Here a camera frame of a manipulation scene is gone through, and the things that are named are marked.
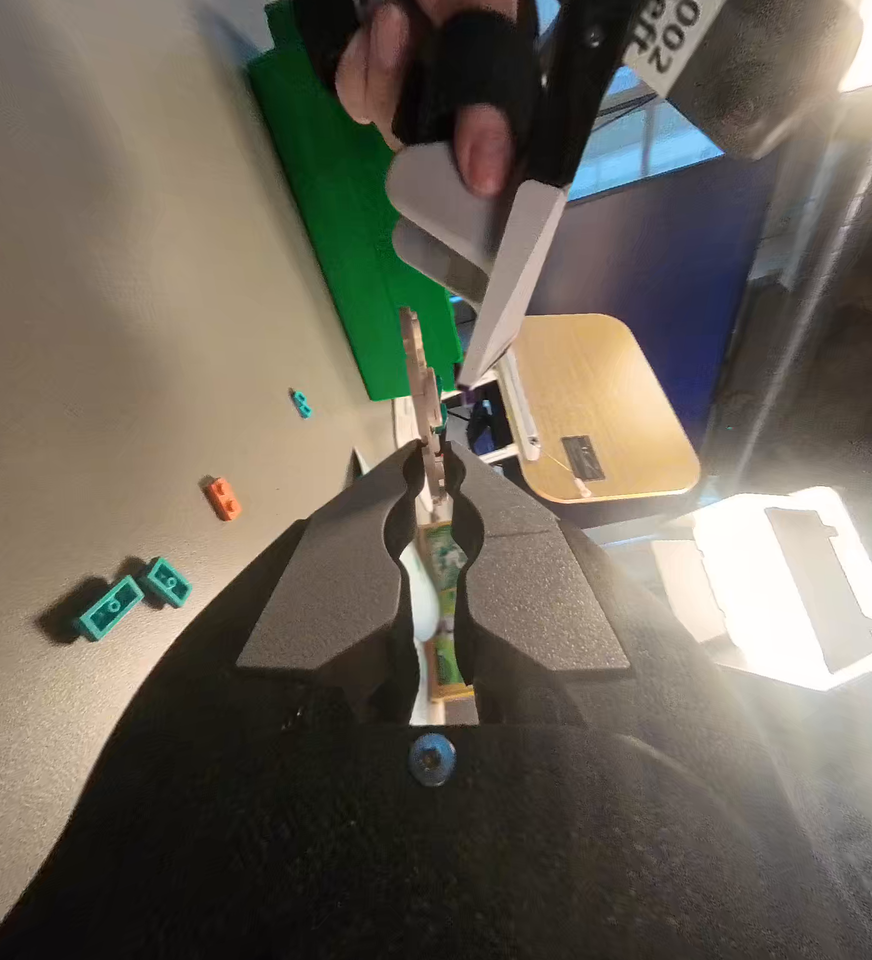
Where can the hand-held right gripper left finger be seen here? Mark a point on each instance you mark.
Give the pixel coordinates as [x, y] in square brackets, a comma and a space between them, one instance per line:
[316, 592]

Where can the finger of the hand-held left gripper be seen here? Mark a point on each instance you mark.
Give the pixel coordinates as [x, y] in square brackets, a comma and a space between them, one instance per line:
[518, 262]

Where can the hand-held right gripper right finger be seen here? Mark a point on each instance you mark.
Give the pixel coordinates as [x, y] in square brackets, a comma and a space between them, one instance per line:
[548, 592]

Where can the round cream lego plate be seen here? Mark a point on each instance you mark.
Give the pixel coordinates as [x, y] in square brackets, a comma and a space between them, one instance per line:
[413, 360]

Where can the teal lego brick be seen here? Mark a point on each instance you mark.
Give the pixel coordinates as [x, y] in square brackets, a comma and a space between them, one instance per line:
[110, 609]
[167, 581]

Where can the dark green lego plate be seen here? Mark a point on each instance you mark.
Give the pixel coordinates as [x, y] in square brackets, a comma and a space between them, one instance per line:
[443, 416]

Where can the colourful lego set box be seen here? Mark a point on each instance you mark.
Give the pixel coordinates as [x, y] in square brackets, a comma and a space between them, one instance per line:
[443, 570]

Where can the orange lego brick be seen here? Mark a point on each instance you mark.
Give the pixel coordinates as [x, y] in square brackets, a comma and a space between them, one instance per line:
[223, 499]

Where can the small teal lego piece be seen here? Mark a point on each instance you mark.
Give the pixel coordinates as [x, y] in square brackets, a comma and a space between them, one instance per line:
[301, 405]

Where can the person's left hand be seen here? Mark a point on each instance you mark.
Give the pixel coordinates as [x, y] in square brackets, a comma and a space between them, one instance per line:
[376, 67]

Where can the light blue instruction booklet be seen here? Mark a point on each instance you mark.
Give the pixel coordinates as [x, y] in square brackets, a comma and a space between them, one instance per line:
[422, 600]

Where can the wooden-top white tilting stand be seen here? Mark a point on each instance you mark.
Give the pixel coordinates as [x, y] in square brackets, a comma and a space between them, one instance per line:
[601, 390]

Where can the bright white light panel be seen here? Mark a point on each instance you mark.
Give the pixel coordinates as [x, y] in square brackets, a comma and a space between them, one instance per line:
[736, 600]

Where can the green plastic bin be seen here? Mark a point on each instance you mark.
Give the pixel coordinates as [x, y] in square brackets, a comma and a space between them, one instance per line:
[331, 225]

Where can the glass window black frame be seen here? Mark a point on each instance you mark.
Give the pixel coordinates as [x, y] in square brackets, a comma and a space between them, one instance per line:
[631, 150]

